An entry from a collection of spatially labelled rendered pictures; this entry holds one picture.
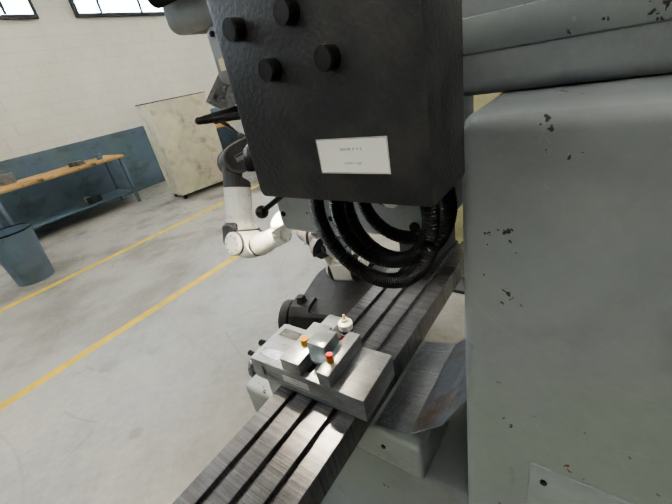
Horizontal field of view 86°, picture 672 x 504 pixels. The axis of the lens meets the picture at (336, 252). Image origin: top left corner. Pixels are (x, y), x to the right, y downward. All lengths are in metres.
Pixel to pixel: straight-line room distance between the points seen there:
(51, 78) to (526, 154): 8.37
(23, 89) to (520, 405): 8.28
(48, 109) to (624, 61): 8.29
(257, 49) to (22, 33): 8.28
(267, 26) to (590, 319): 0.43
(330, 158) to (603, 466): 0.54
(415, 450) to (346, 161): 0.76
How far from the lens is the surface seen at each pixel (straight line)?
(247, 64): 0.37
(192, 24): 0.82
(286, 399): 1.00
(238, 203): 1.24
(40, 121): 8.38
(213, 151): 7.15
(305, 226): 0.79
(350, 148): 0.31
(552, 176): 0.42
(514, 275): 0.47
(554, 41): 0.52
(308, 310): 1.80
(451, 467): 1.07
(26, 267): 5.45
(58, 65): 8.64
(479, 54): 0.53
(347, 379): 0.89
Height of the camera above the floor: 1.63
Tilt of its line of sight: 27 degrees down
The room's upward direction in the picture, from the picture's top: 11 degrees counter-clockwise
